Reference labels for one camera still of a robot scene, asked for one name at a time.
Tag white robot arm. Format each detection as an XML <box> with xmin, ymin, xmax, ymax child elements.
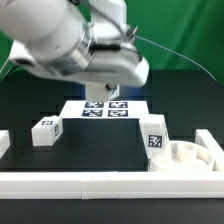
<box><xmin>0</xmin><ymin>0</ymin><xmax>149</xmax><ymax>87</ymax></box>

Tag white U-shaped fence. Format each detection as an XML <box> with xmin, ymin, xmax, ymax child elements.
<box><xmin>0</xmin><ymin>128</ymin><xmax>224</xmax><ymax>200</ymax></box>

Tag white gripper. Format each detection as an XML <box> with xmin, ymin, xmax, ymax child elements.
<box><xmin>76</xmin><ymin>43</ymin><xmax>149</xmax><ymax>87</ymax></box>

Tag white marker sheet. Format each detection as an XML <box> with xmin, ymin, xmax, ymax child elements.
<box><xmin>60</xmin><ymin>100</ymin><xmax>149</xmax><ymax>119</ymax></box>

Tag thin grey wire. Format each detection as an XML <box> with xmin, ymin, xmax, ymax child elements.
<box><xmin>134</xmin><ymin>34</ymin><xmax>218</xmax><ymax>83</ymax></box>

